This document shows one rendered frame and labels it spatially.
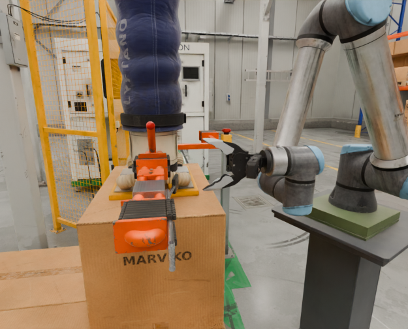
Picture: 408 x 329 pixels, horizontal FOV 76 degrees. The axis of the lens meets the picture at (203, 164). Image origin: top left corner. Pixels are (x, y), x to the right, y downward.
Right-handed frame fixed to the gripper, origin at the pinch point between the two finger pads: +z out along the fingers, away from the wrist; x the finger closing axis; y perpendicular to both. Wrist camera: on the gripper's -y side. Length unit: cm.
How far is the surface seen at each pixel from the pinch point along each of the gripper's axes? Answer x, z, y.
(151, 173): 1.4, 13.7, -10.5
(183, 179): -6.2, 4.9, 8.0
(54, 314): -53, 49, 10
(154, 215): 2.1, 12.5, -35.7
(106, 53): 56, 55, 183
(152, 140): 7.2, 13.6, 3.1
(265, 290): -107, -54, 72
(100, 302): -37.8, 29.9, -4.5
